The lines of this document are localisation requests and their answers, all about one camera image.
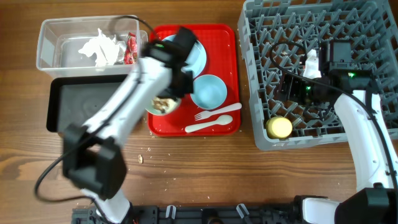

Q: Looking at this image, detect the light blue bowl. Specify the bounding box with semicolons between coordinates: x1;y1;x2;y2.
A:
190;75;228;110

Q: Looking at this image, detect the green bowl with food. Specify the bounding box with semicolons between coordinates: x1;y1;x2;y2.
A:
146;97;182;116

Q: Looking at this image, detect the yellow plastic cup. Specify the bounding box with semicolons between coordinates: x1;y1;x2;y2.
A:
266;116;293;139

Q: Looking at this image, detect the red snack wrapper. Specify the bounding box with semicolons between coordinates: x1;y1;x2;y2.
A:
124;32;138;64

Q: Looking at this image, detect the white napkin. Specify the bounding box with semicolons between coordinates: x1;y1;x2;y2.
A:
78;28;127;67

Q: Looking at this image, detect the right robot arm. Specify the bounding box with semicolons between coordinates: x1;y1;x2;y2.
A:
270;40;397;223

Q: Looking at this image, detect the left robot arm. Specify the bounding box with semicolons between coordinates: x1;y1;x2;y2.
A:
34;26;198;223

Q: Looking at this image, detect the grey dishwasher rack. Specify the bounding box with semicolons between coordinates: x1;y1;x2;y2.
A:
238;1;397;151

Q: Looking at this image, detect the black waste tray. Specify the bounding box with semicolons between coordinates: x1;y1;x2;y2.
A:
46;74;127;133

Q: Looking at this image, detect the clear plastic waste bin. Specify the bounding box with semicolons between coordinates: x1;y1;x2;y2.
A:
36;16;148;79

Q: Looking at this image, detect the light blue plate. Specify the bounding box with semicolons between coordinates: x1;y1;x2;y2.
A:
160;34;208;79

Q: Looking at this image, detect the white plastic fork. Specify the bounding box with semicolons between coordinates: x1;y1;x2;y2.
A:
194;103;242;121

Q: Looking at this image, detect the red serving tray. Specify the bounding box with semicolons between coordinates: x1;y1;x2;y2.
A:
147;24;241;137

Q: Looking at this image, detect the white plastic spoon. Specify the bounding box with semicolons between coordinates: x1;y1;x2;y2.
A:
185;115;233;133

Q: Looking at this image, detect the food crumb on table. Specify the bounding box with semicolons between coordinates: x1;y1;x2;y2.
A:
138;154;144;164

